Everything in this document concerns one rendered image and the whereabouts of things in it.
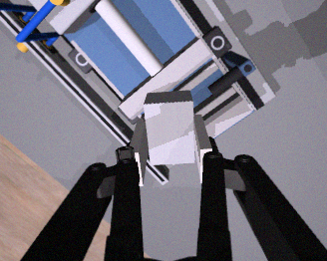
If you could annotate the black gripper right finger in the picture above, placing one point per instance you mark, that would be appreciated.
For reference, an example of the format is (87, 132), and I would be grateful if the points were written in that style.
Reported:
(281, 232)

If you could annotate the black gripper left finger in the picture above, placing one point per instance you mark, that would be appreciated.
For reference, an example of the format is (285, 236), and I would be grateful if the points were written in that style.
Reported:
(70, 231)

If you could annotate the silver rectangular block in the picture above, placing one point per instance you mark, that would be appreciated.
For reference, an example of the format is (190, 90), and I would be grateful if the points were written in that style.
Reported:
(170, 129)

